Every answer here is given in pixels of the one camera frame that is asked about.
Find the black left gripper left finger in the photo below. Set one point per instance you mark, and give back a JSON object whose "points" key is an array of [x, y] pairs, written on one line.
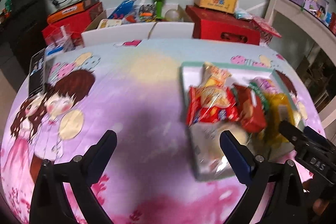
{"points": [[49, 202]]}

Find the orange transparent snack packet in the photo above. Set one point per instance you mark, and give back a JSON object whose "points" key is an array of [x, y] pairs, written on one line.
{"points": [[279, 110]]}

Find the dark red snack packet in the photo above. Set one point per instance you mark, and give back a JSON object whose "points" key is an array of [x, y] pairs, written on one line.
{"points": [[250, 109]]}

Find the blue bead bottle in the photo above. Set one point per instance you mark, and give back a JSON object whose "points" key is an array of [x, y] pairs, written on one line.
{"points": [[122, 10]]}

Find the clear round bun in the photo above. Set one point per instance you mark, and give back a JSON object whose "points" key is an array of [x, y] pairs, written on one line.
{"points": [[210, 161]]}

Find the red patterned bag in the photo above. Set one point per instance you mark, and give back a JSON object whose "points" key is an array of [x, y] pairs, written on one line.
{"points": [[267, 32]]}

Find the red box left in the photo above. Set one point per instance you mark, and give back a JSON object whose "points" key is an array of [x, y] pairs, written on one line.
{"points": [[78, 23]]}

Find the colourful toy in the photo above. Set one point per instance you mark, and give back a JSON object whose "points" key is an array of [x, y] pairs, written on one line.
{"points": [[147, 13]]}

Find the clear acrylic holder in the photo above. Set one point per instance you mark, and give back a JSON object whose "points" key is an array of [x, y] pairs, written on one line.
{"points": [[59, 41]]}

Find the person's hand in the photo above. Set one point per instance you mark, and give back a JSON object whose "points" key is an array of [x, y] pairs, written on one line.
{"points": [[320, 198]]}

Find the red patterned snack packet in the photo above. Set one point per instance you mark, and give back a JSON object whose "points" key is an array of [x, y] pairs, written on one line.
{"points": [[211, 104]]}

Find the white shelf unit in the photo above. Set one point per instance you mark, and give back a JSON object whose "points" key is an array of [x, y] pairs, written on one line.
{"points": [[309, 47]]}

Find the orange black box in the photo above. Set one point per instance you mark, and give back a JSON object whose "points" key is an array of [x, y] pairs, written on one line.
{"points": [[71, 9]]}

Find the clear ball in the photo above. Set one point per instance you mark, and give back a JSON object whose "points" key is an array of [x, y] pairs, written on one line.
{"points": [[172, 15]]}

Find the cartoon printed tablecloth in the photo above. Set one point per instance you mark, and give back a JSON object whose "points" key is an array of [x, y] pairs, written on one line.
{"points": [[134, 89]]}

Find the teal white tray box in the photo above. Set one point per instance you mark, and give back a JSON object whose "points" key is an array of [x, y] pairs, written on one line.
{"points": [[192, 73]]}

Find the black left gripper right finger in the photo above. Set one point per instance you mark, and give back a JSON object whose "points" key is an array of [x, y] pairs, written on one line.
{"points": [[287, 203]]}

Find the yellow egg roll snack packet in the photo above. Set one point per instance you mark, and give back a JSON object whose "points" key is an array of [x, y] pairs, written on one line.
{"points": [[214, 76]]}

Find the smartphone on stand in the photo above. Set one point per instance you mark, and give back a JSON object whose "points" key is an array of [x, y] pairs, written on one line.
{"points": [[37, 74]]}

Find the green dumbbell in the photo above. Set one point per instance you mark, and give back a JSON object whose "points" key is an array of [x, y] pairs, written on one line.
{"points": [[158, 6]]}

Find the white cardboard box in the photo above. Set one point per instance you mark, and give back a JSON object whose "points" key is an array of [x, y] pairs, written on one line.
{"points": [[138, 31]]}

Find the purple snack packet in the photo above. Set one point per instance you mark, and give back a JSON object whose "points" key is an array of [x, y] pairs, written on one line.
{"points": [[266, 85]]}

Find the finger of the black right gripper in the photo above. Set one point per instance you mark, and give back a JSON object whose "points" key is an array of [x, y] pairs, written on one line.
{"points": [[318, 139], [294, 135]]}

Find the large red gift box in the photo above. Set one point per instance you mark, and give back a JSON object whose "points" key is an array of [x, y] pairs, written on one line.
{"points": [[216, 25]]}

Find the white green drink pouch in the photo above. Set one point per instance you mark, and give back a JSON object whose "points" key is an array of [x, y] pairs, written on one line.
{"points": [[259, 93]]}

